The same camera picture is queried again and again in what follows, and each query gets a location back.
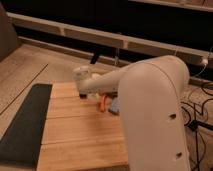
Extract wooden board table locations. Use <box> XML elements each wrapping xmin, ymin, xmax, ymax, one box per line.
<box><xmin>36</xmin><ymin>83</ymin><xmax>130</xmax><ymax>171</ymax></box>

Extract white shelf rail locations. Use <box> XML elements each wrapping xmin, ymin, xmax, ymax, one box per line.
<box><xmin>7</xmin><ymin>12</ymin><xmax>213</xmax><ymax>68</ymax></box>

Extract orange carrot toy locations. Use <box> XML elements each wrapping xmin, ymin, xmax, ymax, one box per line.
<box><xmin>100</xmin><ymin>94</ymin><xmax>107</xmax><ymax>112</ymax></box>

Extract black mat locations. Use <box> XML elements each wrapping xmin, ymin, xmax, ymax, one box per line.
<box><xmin>0</xmin><ymin>84</ymin><xmax>52</xmax><ymax>167</ymax></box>

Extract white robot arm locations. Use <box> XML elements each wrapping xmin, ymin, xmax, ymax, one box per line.
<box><xmin>73</xmin><ymin>55</ymin><xmax>190</xmax><ymax>171</ymax></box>

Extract black floor cables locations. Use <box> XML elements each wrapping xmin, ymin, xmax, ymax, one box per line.
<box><xmin>179</xmin><ymin>79</ymin><xmax>213</xmax><ymax>171</ymax></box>

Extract white wall plug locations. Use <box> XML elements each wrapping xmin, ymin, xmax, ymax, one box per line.
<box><xmin>200</xmin><ymin>58</ymin><xmax>209</xmax><ymax>66</ymax></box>

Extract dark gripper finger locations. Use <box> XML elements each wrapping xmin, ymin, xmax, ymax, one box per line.
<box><xmin>79</xmin><ymin>94</ymin><xmax>87</xmax><ymax>99</ymax></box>

